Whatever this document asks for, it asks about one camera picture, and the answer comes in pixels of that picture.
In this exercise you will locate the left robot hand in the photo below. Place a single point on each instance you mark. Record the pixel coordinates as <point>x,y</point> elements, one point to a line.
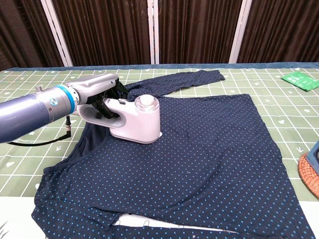
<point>94,85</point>

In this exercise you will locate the white handheld steam iron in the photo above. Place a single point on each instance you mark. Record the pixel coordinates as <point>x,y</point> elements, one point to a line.
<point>144,122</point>

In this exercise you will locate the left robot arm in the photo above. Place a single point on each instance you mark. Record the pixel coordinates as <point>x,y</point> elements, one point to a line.
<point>27,112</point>

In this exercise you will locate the dark brown curtain panel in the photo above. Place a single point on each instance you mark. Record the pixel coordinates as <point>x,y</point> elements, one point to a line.
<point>197,30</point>
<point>20,32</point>
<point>284,30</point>
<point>104,32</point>

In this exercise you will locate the dark blue table underlay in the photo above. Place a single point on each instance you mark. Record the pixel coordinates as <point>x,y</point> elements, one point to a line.
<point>174,66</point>

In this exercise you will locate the navy polka dot shirt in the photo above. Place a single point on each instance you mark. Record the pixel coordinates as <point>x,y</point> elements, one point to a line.
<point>194,161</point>

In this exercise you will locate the green checked tablecloth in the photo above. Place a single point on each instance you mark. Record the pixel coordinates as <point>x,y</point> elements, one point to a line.
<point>274,104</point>

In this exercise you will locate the green foil packet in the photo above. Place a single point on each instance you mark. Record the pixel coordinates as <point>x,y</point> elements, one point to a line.
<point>300,80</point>

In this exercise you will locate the round woven rattan coaster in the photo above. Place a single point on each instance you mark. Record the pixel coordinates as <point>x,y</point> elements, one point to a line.
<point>307,180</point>

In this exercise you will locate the white frame post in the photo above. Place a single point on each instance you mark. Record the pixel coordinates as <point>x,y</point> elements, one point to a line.
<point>154,32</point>
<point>239,32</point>
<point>57,35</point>

